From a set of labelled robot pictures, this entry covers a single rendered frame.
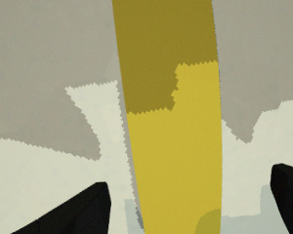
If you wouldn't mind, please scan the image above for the yellow bar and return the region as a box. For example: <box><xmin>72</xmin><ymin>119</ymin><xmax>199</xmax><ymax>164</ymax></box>
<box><xmin>111</xmin><ymin>0</ymin><xmax>222</xmax><ymax>234</ymax></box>

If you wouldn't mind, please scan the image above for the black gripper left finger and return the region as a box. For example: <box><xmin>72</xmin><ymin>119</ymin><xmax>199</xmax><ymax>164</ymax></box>
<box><xmin>11</xmin><ymin>182</ymin><xmax>111</xmax><ymax>234</ymax></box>

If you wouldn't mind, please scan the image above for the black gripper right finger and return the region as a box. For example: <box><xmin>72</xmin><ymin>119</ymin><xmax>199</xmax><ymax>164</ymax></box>
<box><xmin>271</xmin><ymin>163</ymin><xmax>293</xmax><ymax>234</ymax></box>

